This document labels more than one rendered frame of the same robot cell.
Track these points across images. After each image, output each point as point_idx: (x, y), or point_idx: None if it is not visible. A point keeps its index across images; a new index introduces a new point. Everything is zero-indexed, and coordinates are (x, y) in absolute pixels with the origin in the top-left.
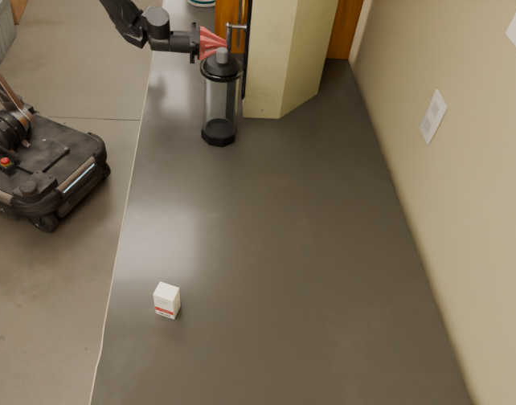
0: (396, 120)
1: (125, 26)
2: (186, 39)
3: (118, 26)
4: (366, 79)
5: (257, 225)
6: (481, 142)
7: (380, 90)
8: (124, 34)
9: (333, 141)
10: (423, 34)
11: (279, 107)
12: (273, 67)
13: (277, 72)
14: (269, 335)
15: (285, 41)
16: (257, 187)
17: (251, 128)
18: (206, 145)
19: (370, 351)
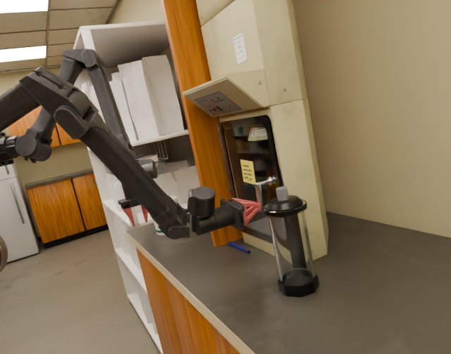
0: (419, 202)
1: (172, 219)
2: (229, 209)
3: (163, 223)
4: (347, 209)
5: (447, 326)
6: None
7: (375, 201)
8: (170, 230)
9: (388, 244)
10: (401, 128)
11: (324, 241)
12: (308, 202)
13: (312, 206)
14: None
15: (310, 175)
16: (392, 300)
17: (317, 270)
18: (299, 299)
19: None
